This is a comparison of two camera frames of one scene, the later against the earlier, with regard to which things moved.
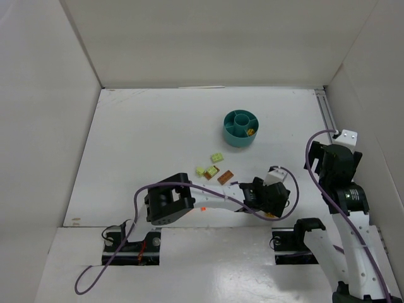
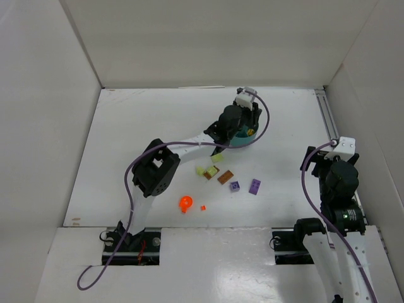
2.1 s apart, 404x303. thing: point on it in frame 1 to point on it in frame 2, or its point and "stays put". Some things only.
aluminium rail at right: x=326 y=112 stays put
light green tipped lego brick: x=199 y=171 stays put
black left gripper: x=273 y=200 to x=252 y=114
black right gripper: x=315 y=154 stays put
